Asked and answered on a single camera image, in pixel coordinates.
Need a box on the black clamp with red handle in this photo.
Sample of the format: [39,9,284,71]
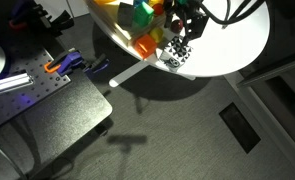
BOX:
[8,0,53,34]

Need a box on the yellow flat shape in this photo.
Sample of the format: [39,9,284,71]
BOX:
[93,0,117,5]

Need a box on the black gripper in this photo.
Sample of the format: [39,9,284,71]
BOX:
[163,0,210,48]

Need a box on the blue and black clamp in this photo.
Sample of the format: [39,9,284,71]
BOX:
[83,54,111,76]

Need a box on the orange cube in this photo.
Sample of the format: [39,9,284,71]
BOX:
[133,33,158,61]

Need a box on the yellow block with orange circle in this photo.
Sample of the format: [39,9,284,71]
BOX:
[149,0,165,16]

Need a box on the dark floor vent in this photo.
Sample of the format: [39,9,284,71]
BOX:
[218,102,262,155]

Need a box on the blue clamp with orange handle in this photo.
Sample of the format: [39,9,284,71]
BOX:
[43,49,85,77]

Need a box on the dark metal rail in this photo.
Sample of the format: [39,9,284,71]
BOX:
[236,54,295,89]

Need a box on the perforated metal breadboard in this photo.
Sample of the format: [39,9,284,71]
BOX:
[0,28,72,133]

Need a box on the white table base leg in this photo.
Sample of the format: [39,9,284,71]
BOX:
[108,60,150,88]

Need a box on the teal block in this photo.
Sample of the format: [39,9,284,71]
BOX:
[133,0,150,8]

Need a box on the wooden tray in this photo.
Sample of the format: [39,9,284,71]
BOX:
[86,0,170,48]

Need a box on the aluminium extrusion bar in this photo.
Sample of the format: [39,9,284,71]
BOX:
[0,72,35,98]

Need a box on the black and white patterned cube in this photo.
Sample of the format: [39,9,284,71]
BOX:
[159,35,194,73]

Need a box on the black cable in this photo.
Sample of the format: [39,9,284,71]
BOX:
[221,0,232,30]
[200,0,265,26]

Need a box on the green cube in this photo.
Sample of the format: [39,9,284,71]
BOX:
[133,1,155,28]

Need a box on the pale yellow ball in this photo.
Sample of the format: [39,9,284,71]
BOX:
[149,27,165,44]

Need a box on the grey cube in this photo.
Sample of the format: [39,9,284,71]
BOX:
[116,2,136,29]

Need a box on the black cart shelf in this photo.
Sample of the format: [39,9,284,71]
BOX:
[0,71,114,176]

